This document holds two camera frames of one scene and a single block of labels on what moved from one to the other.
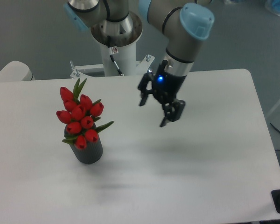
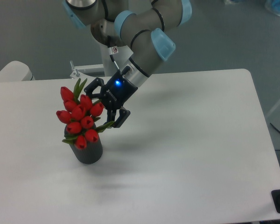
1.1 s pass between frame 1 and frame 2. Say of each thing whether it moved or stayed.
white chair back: stayed
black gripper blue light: moved
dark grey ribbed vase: stayed
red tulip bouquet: stayed
